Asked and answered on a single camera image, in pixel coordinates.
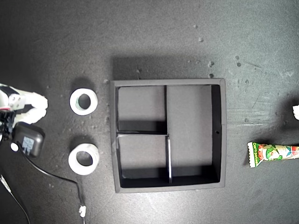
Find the white tape roll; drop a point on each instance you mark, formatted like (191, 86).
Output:
(74, 106)
(73, 163)

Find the printed snack bar wrapper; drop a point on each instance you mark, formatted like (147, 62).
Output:
(271, 151)

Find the black tray with wells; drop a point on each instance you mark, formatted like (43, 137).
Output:
(187, 116)

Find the small black camera box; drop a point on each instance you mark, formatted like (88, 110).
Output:
(29, 141)

